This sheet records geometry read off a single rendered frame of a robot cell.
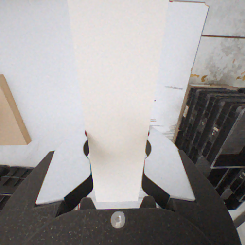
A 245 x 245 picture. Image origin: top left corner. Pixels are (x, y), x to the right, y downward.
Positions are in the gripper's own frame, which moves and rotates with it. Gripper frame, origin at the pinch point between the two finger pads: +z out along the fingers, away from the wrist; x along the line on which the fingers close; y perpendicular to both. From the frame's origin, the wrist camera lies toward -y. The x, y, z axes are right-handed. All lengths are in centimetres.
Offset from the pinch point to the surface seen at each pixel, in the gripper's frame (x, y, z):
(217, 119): 57, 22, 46
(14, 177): -39, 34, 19
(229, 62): 94, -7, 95
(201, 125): 57, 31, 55
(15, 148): -40, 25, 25
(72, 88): -13.3, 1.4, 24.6
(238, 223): 256, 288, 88
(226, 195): 121, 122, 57
